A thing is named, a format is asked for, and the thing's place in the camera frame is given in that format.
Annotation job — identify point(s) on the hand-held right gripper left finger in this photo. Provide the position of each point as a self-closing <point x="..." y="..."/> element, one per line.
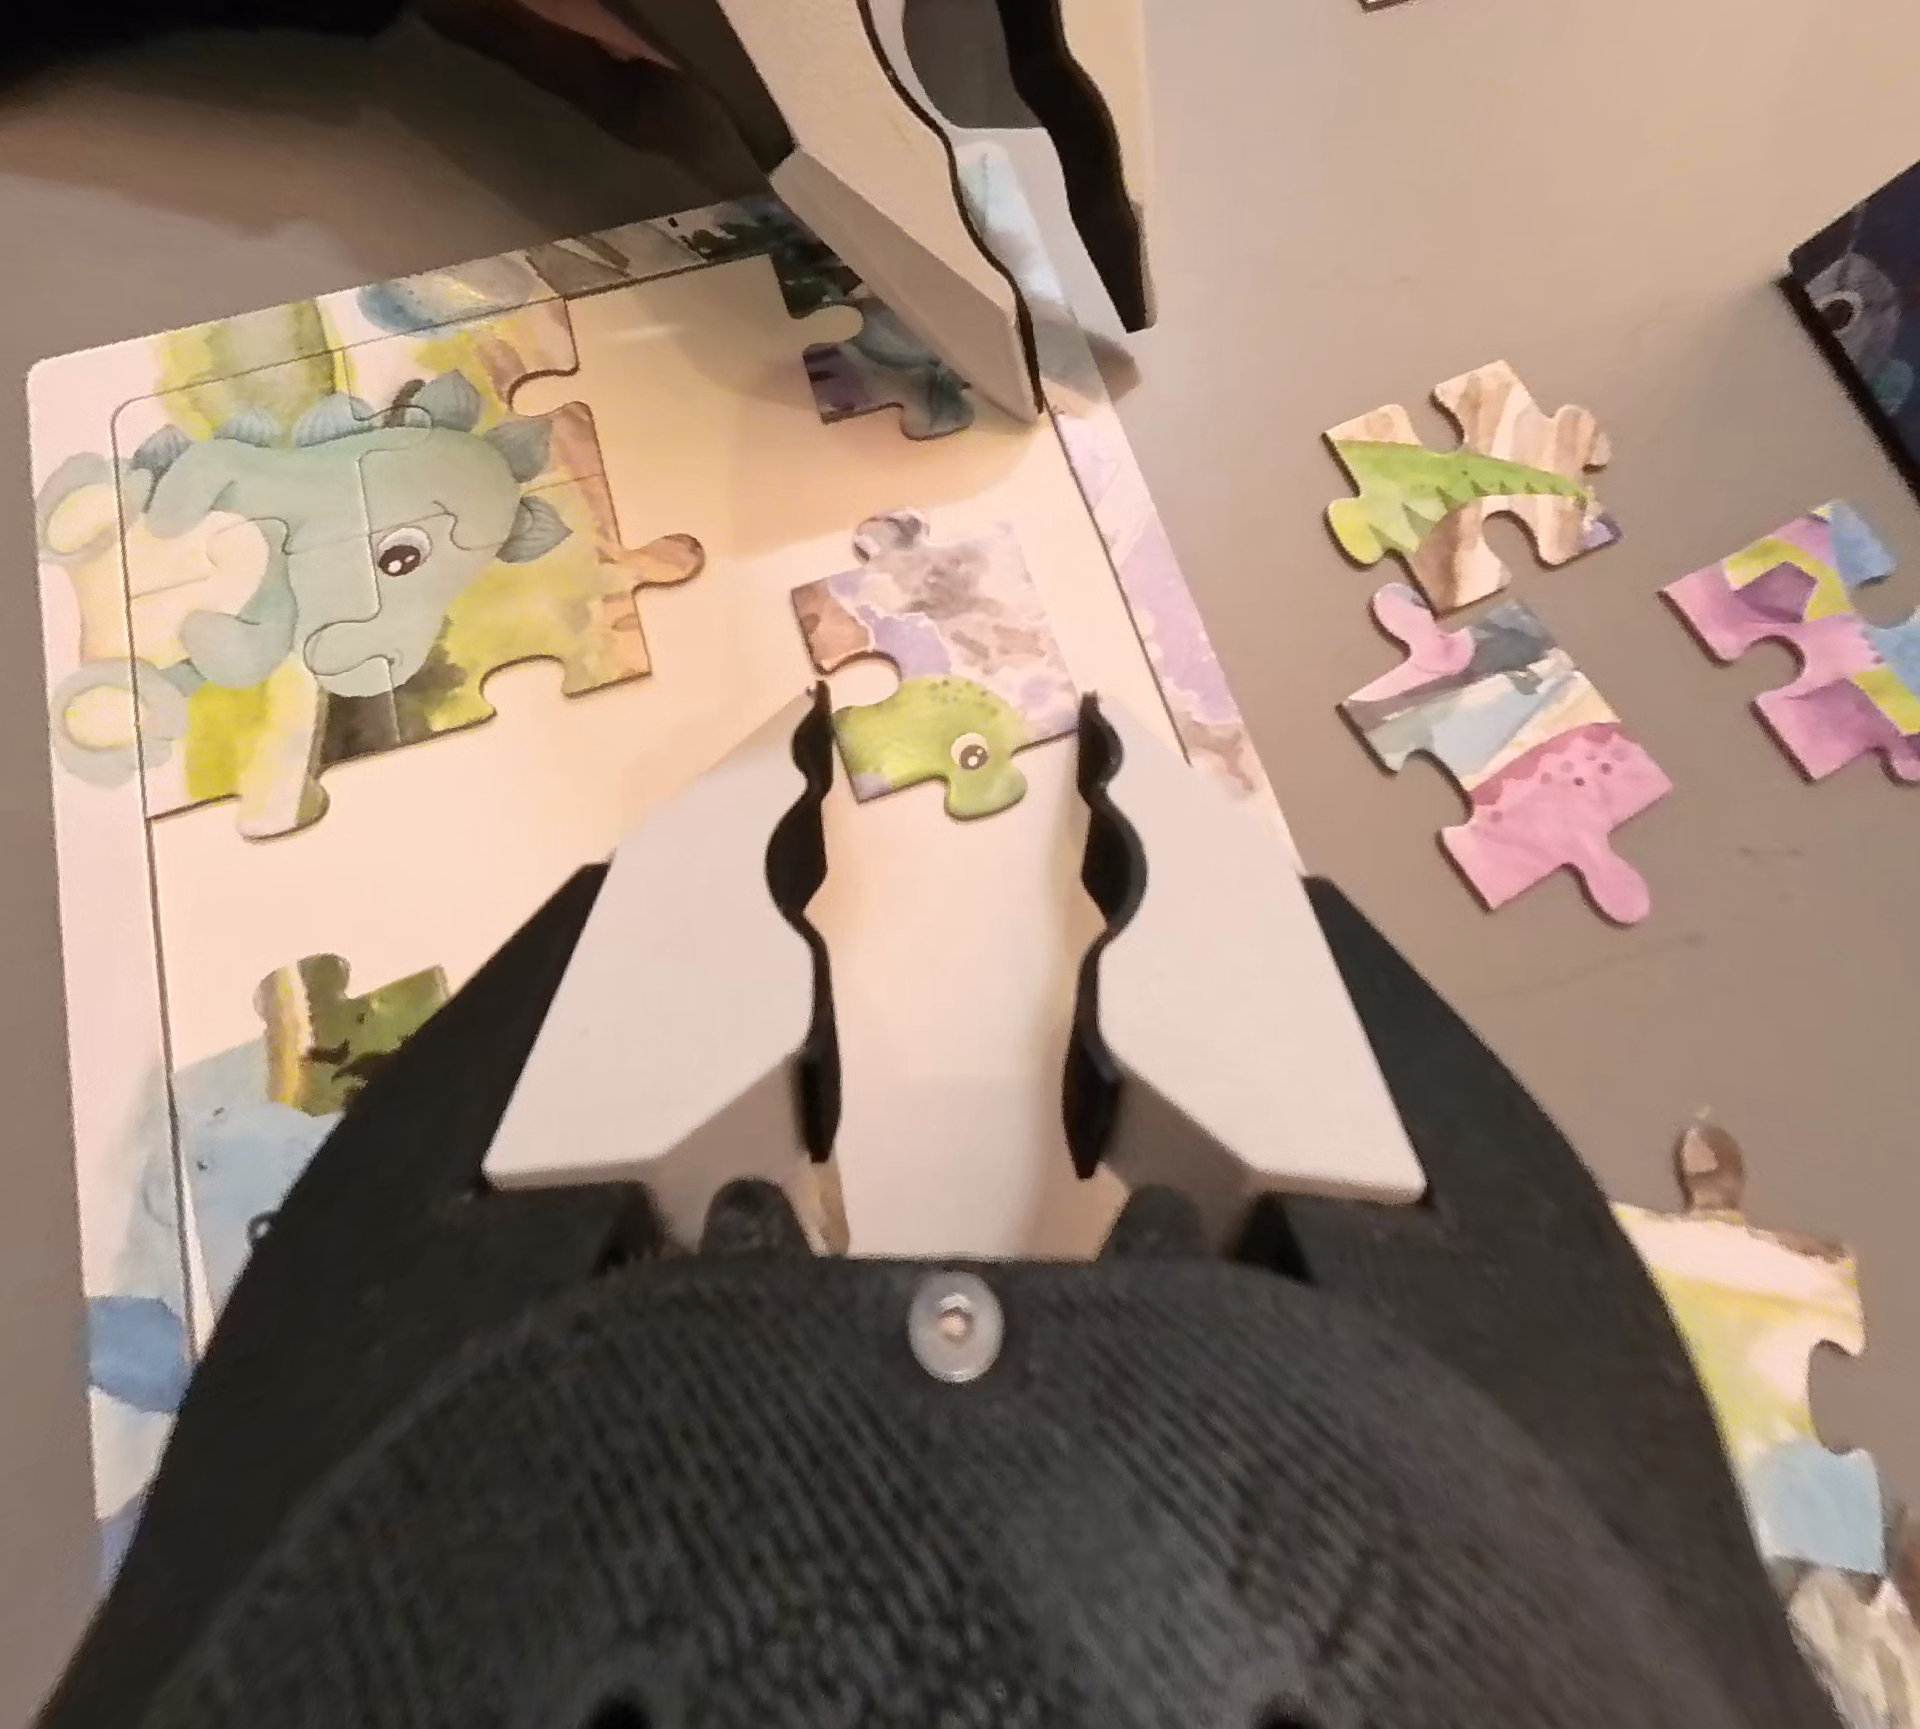
<point x="644" y="1008"/>

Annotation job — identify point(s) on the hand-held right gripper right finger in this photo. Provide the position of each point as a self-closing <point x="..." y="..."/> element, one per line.
<point x="1261" y="1008"/>

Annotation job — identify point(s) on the pink spotted back puzzle piece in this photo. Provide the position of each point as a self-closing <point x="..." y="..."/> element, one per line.
<point x="1515" y="754"/>

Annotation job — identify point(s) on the blue triceratops face puzzle piece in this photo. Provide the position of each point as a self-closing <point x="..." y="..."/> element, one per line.
<point x="284" y="1115"/>

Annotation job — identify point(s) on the teal baby dinosaur corner piece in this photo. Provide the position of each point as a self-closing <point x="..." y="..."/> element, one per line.
<point x="870" y="365"/>

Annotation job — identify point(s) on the green dinosaur face puzzle piece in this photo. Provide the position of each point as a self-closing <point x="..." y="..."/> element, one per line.
<point x="944" y="679"/>

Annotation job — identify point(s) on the white puzzle tray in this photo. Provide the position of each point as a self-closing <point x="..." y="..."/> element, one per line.
<point x="721" y="485"/>

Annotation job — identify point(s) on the jigsaw puzzle pieces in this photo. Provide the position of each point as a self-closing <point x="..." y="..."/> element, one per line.
<point x="1470" y="485"/>

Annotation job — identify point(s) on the joined green dinosaur puzzle pieces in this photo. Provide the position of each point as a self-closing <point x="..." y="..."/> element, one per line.
<point x="361" y="528"/>

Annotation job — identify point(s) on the animal picture board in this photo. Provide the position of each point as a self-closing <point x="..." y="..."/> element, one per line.
<point x="1869" y="319"/>

